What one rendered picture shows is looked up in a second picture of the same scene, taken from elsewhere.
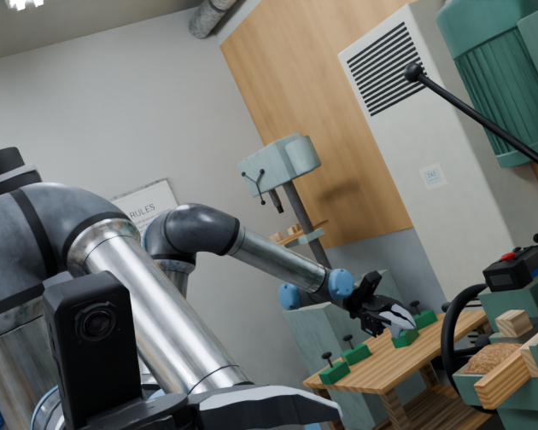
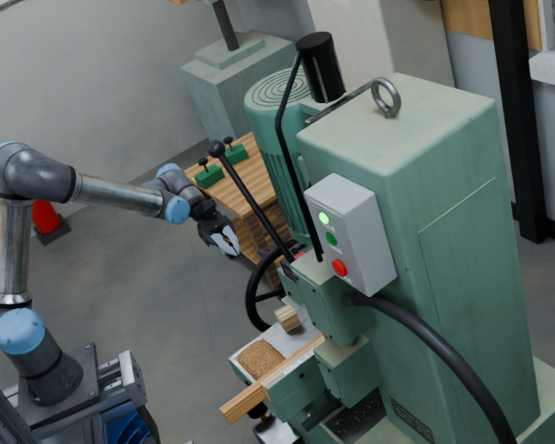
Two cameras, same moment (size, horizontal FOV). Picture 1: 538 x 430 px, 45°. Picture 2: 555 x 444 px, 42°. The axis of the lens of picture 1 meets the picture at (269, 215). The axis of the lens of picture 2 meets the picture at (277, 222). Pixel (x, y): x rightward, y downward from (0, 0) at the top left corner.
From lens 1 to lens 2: 0.92 m
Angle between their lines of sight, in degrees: 33
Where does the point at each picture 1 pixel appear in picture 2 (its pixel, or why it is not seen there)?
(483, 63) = (273, 166)
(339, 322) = (232, 99)
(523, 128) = (299, 221)
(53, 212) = not seen: outside the picture
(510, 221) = (399, 62)
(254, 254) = (92, 201)
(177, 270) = (19, 206)
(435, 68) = not seen: outside the picture
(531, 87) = not seen: hidden behind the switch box
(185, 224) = (22, 183)
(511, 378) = (249, 402)
